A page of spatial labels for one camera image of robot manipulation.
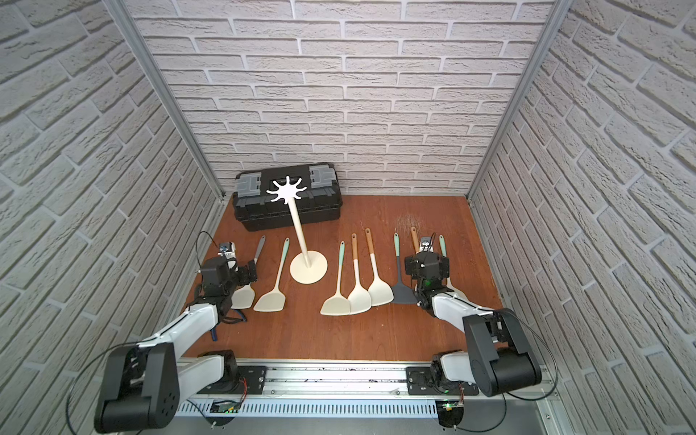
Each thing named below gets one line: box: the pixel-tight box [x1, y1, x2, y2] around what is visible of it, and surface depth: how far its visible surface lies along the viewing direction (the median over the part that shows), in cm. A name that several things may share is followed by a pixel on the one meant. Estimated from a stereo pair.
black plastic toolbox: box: [232, 162, 343, 232], surface depth 100 cm
